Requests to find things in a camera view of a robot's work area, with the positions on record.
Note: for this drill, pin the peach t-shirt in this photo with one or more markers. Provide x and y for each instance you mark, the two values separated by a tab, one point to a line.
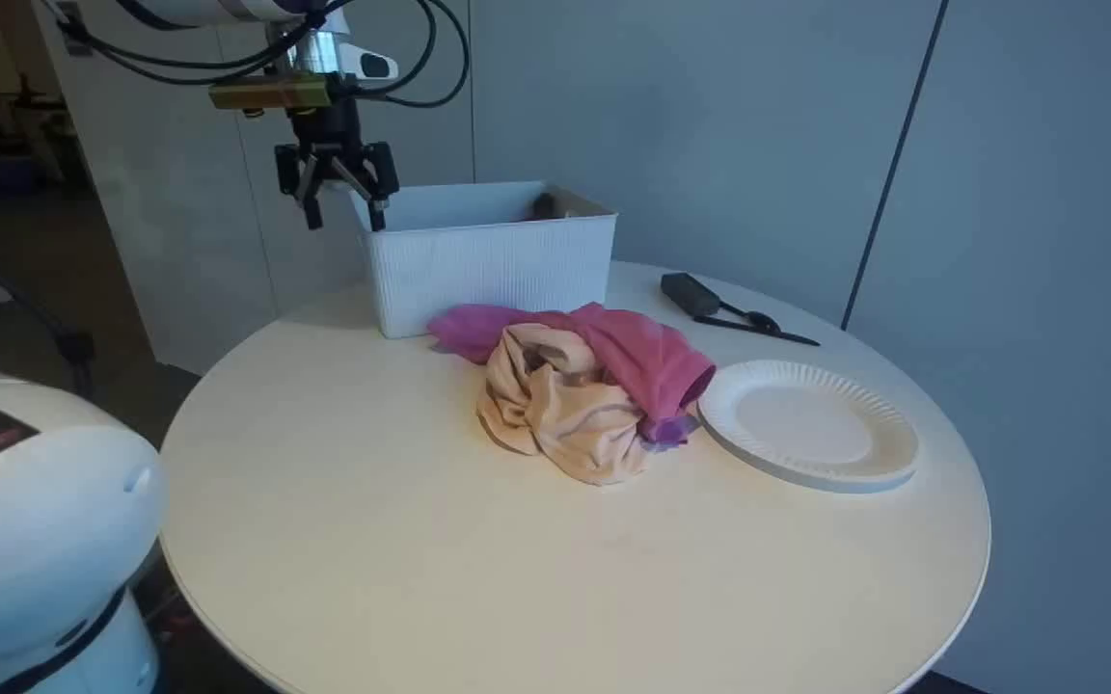
547	393

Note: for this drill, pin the brown item inside container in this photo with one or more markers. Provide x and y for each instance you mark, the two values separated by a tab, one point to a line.
552	207

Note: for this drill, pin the white paper plate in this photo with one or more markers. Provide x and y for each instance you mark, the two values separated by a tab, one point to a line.
808	427

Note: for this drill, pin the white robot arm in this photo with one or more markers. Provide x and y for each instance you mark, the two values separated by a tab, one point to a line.
77	490

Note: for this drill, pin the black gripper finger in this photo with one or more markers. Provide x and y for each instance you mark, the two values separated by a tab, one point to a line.
376	201
310	207

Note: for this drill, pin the small purple cloth piece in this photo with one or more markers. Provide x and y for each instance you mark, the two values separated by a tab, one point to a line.
670	432

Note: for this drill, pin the pink towel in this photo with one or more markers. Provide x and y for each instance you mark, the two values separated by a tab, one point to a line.
648	361

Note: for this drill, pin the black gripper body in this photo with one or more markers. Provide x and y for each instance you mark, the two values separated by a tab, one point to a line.
331	148

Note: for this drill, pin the white storage container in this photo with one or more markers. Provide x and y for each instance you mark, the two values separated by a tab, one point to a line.
475	246

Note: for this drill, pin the wrist camera with yellow mount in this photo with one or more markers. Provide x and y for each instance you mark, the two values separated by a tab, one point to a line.
305	77

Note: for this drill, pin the black hair brush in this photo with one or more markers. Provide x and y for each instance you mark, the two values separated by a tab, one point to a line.
701	302

